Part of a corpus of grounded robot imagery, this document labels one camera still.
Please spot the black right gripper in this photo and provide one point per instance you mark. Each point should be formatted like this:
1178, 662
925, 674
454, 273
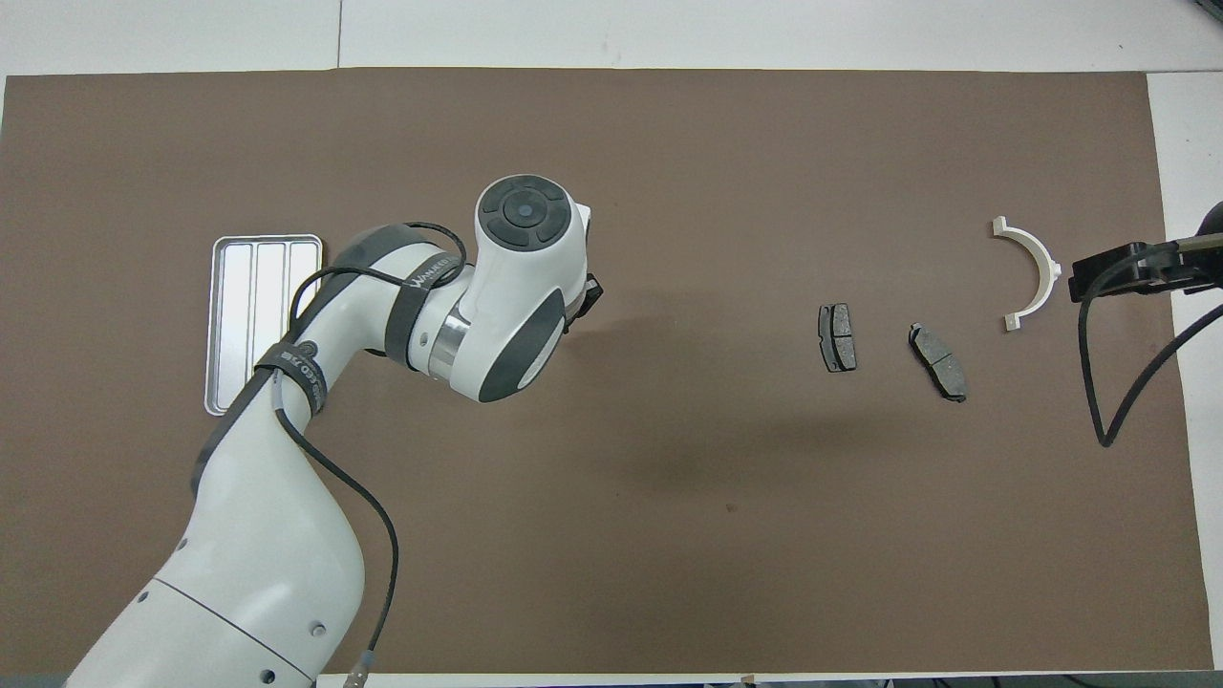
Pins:
1190, 266

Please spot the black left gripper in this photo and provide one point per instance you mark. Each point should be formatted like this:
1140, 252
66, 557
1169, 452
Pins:
590, 296

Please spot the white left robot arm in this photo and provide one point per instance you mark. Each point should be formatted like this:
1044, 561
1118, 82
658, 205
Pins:
268, 535

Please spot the silver metal compartment tray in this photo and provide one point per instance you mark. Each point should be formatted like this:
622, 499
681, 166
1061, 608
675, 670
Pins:
239, 306

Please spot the large brown table mat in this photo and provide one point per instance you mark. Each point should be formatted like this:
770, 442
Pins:
717, 143

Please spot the long grey brake pad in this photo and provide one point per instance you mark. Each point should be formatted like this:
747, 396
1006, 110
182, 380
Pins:
938, 361

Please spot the short grey brake pad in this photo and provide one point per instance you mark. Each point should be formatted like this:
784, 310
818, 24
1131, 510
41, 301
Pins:
838, 336

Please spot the white semicircular plastic bracket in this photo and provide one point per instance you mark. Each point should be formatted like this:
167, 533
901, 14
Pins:
1043, 260

